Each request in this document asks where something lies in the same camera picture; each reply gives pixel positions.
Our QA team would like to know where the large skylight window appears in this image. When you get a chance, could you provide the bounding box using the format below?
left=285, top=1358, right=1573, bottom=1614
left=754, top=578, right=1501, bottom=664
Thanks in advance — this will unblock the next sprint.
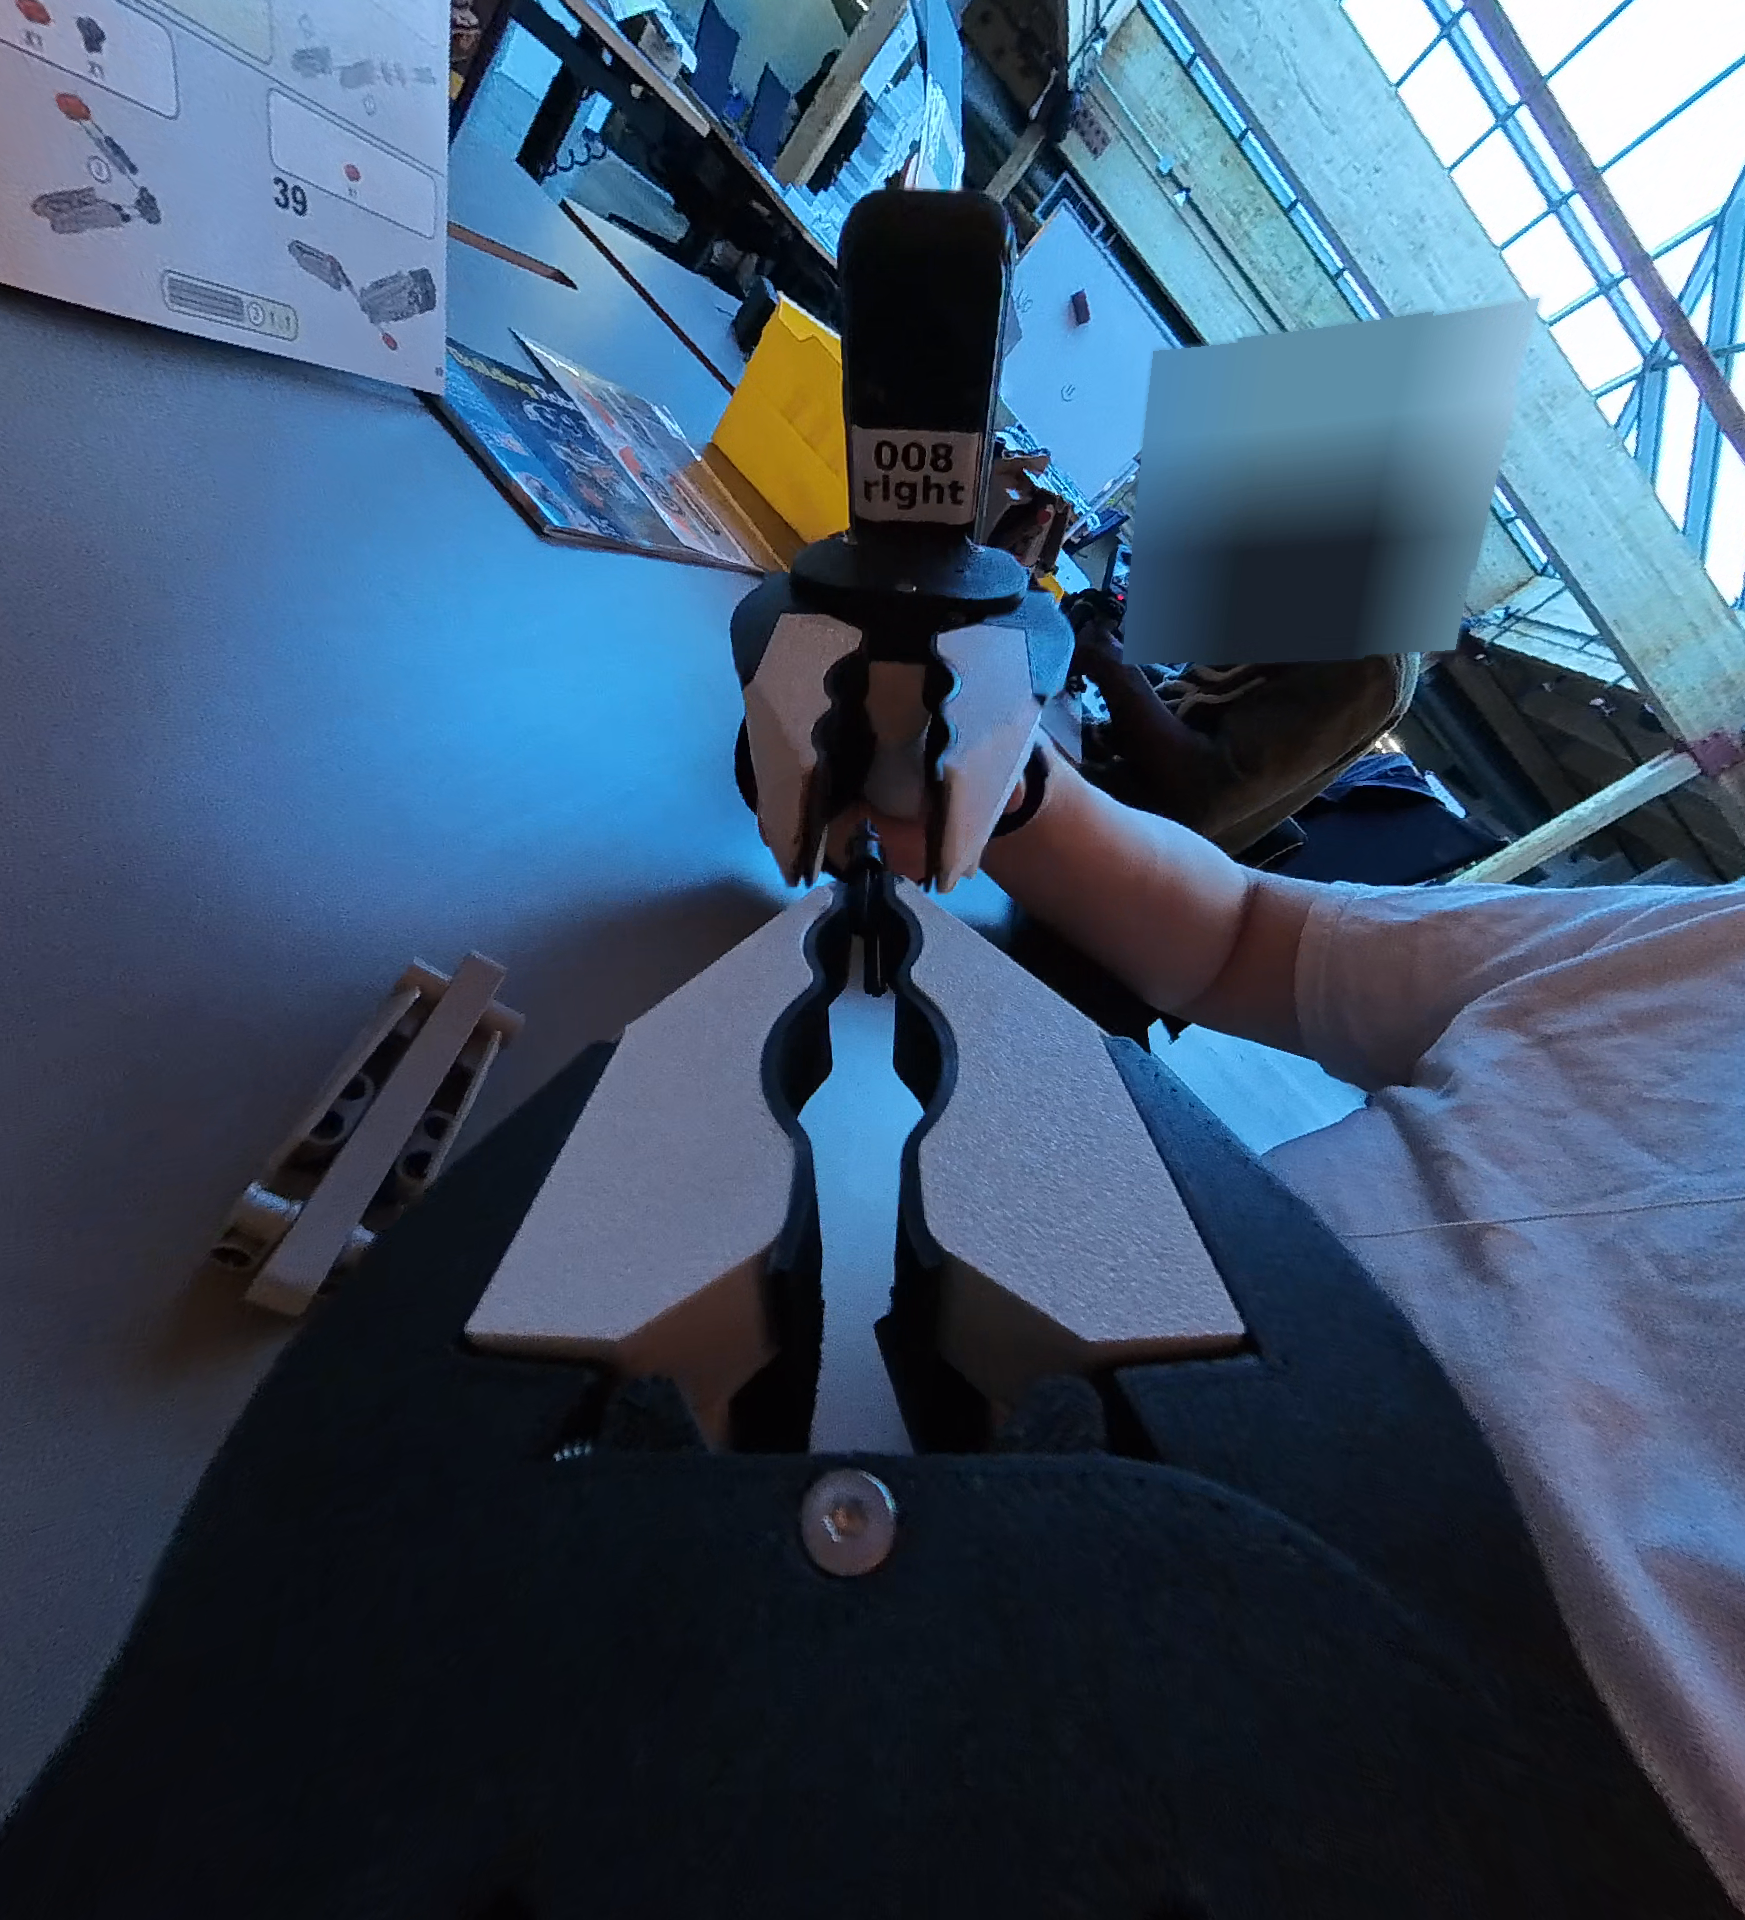
left=1337, top=0, right=1745, bottom=624

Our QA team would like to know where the building instruction booklet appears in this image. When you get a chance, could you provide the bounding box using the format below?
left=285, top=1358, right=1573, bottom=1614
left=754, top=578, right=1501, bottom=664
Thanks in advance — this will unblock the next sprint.
left=0, top=0, right=453, bottom=395

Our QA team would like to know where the person's right forearm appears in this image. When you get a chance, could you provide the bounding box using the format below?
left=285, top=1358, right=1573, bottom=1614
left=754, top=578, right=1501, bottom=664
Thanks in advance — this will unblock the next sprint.
left=961, top=744, right=1362, bottom=1090

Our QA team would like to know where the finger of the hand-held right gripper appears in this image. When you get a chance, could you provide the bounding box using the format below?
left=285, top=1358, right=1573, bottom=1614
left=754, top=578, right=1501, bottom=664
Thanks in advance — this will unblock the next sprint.
left=742, top=615, right=873, bottom=890
left=924, top=630, right=1047, bottom=890

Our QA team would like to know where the pale roof beam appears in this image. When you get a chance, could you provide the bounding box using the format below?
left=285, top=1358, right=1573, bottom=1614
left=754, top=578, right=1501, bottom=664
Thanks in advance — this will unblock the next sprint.
left=1154, top=0, right=1745, bottom=749

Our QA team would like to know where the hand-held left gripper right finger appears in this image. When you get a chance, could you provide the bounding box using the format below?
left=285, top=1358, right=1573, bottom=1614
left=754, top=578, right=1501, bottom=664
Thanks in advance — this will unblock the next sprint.
left=873, top=884, right=1251, bottom=1451

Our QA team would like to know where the yellow container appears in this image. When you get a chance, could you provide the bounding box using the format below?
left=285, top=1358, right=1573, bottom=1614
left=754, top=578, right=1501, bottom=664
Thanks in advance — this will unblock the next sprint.
left=711, top=295, right=850, bottom=575

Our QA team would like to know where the black toy axle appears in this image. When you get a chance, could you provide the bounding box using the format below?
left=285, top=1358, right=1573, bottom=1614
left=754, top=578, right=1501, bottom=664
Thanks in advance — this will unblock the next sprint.
left=846, top=832, right=907, bottom=1001

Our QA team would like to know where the person in white shirt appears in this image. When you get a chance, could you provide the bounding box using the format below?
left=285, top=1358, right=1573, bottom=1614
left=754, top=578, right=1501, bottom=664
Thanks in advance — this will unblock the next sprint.
left=1154, top=879, right=1745, bottom=1920

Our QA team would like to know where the grey desk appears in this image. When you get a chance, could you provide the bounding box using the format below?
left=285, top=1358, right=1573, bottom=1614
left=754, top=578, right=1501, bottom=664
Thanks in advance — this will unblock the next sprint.
left=0, top=202, right=1020, bottom=1920

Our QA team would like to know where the grey table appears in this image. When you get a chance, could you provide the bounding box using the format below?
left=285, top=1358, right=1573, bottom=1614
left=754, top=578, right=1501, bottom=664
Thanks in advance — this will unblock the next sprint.
left=449, top=91, right=760, bottom=398

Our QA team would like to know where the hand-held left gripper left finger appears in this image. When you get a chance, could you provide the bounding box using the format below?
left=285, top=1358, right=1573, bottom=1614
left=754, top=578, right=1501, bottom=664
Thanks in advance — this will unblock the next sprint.
left=461, top=884, right=831, bottom=1451

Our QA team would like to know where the grey building brick assembly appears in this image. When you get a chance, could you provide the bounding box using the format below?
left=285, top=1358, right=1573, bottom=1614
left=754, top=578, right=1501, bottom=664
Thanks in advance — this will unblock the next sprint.
left=208, top=949, right=526, bottom=1327

